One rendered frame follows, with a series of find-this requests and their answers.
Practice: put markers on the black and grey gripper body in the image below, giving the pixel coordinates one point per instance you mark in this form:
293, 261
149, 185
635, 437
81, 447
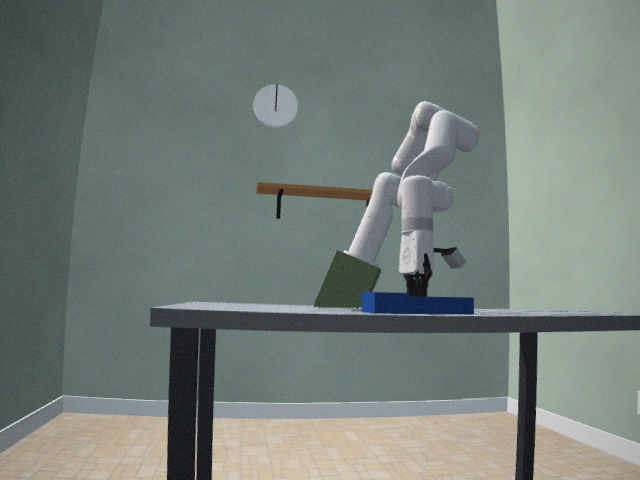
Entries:
413, 247

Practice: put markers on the blue rack of bins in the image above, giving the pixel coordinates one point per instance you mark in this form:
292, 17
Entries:
403, 303

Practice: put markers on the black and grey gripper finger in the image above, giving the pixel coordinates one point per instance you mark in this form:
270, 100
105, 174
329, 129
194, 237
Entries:
421, 280
410, 283

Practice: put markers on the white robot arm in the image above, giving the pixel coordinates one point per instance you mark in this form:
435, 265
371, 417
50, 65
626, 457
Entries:
418, 191

